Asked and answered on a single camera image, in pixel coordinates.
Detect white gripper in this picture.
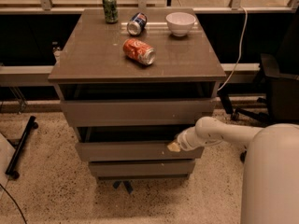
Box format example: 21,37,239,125
167,127,202,153

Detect grey drawer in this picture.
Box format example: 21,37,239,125
74,126,205,163
61,99,216,127
89,160,195,178

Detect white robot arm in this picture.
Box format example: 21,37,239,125
167,117,299,224

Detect grey bottom drawer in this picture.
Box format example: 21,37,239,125
89,160,195,178

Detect grey top drawer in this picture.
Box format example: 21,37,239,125
61,99,216,127

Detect grey drawer cabinet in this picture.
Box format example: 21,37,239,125
49,8,225,180

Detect blue tape cross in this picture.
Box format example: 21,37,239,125
112,180,133,194

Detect red coke can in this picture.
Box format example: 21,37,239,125
122,38,156,65

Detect black office chair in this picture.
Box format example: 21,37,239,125
218,12,299,163

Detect white bowl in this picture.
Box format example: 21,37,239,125
165,12,196,36

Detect blue pepsi can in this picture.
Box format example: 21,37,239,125
127,12,148,35

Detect black wheeled stand leg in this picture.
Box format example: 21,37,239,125
6,116,38,179

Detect green soda can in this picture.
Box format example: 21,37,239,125
102,0,118,23

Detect white cable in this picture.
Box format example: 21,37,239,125
217,7,249,92

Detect black floor cable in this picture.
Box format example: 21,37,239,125
0,182,28,224

